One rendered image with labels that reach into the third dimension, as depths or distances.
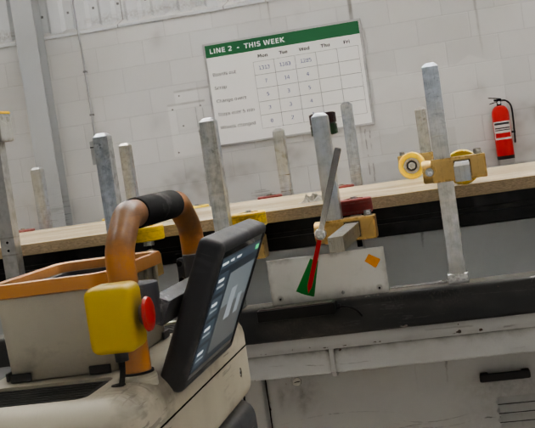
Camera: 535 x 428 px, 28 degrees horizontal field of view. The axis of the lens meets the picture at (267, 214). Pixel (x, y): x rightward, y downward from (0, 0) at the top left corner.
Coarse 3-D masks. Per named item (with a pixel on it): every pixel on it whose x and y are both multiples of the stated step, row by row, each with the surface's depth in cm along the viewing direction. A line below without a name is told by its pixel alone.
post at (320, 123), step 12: (312, 120) 232; (324, 120) 231; (324, 132) 231; (324, 144) 232; (324, 156) 232; (324, 168) 232; (324, 180) 232; (336, 180) 234; (324, 192) 232; (336, 192) 232; (336, 204) 232; (336, 216) 232
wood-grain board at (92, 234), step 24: (504, 168) 298; (528, 168) 277; (312, 192) 329; (360, 192) 281; (384, 192) 262; (408, 192) 245; (432, 192) 244; (456, 192) 243; (480, 192) 242; (288, 216) 250; (312, 216) 249; (24, 240) 284; (48, 240) 264; (72, 240) 261; (96, 240) 259
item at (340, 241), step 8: (344, 224) 229; (352, 224) 225; (336, 232) 211; (344, 232) 208; (352, 232) 217; (328, 240) 201; (336, 240) 201; (344, 240) 202; (352, 240) 215; (336, 248) 201; (344, 248) 201
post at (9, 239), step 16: (0, 144) 246; (0, 160) 245; (0, 176) 246; (0, 192) 246; (0, 208) 246; (0, 224) 247; (16, 224) 249; (0, 240) 247; (16, 240) 248; (16, 256) 246; (16, 272) 247
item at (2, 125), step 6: (0, 114) 244; (6, 114) 248; (0, 120) 244; (6, 120) 247; (0, 126) 243; (6, 126) 246; (0, 132) 243; (6, 132) 246; (12, 132) 249; (0, 138) 243; (6, 138) 245; (12, 138) 249
